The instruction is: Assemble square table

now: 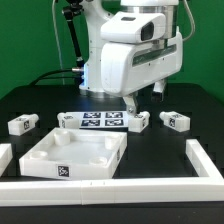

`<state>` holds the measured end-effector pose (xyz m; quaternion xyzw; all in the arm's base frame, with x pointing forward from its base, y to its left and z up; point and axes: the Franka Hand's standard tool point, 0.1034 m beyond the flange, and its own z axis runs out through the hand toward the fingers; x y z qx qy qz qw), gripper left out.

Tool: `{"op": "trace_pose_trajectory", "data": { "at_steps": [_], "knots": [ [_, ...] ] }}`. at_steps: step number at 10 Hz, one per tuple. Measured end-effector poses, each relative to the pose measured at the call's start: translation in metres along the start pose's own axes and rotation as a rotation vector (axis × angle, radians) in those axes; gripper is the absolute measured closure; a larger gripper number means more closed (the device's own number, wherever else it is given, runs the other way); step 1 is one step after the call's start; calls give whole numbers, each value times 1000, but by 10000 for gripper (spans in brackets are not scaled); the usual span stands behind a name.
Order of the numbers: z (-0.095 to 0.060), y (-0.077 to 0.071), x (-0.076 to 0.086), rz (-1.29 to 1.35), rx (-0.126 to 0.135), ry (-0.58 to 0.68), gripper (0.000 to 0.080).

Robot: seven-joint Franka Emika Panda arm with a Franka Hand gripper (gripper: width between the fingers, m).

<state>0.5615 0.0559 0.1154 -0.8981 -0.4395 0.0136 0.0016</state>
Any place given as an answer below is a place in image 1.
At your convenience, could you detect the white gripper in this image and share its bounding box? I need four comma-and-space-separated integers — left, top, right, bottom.
101, 32, 183, 116

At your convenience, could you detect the white square table top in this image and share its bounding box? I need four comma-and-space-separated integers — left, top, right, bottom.
19, 128, 127, 180

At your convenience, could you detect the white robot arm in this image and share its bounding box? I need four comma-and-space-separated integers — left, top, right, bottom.
80, 0, 187, 116

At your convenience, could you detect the printed marker sheet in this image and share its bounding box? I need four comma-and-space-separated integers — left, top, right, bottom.
66, 111, 128, 128

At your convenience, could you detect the white U-shaped fence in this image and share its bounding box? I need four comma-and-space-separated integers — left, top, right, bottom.
0, 139, 224, 207

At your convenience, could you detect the black cable at base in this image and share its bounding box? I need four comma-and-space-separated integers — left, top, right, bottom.
29, 66, 84, 87

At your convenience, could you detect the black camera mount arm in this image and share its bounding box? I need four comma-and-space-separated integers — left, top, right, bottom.
62, 0, 84, 67

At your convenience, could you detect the grey hanging cable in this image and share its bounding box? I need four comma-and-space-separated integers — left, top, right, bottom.
51, 0, 66, 86

